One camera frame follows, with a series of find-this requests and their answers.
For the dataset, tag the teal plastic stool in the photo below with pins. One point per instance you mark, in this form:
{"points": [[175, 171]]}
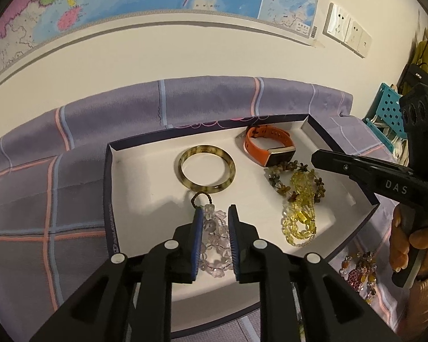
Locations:
{"points": [[388, 107]]}

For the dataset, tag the person's right forearm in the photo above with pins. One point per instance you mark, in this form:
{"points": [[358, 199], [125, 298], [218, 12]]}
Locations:
{"points": [[424, 310]]}

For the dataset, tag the black bag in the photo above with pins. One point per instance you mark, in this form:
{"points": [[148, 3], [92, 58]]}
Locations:
{"points": [[415, 74]]}

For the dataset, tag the dark blue cardboard box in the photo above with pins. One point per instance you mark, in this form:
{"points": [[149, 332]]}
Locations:
{"points": [[157, 185]]}

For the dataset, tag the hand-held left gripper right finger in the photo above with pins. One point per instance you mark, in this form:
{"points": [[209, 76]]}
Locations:
{"points": [[233, 238]]}

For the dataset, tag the orange smartwatch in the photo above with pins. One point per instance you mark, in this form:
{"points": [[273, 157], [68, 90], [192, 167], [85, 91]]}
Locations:
{"points": [[256, 148]]}

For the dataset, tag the white wall switch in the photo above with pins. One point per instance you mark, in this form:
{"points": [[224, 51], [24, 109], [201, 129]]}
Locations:
{"points": [[365, 44]]}

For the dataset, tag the amber brown bangle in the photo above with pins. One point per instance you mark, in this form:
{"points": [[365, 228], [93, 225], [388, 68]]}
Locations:
{"points": [[207, 149]]}

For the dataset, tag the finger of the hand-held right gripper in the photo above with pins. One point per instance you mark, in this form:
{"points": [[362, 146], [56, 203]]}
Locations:
{"points": [[342, 164]]}

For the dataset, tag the colourful wall map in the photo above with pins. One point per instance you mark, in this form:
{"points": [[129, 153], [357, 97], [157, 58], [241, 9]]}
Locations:
{"points": [[128, 0]]}

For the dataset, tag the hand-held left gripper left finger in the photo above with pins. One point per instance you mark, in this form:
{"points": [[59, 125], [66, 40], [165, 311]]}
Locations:
{"points": [[198, 238]]}

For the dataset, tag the white wall socket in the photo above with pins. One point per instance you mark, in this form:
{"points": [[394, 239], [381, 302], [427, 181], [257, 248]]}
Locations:
{"points": [[355, 35], [337, 23]]}

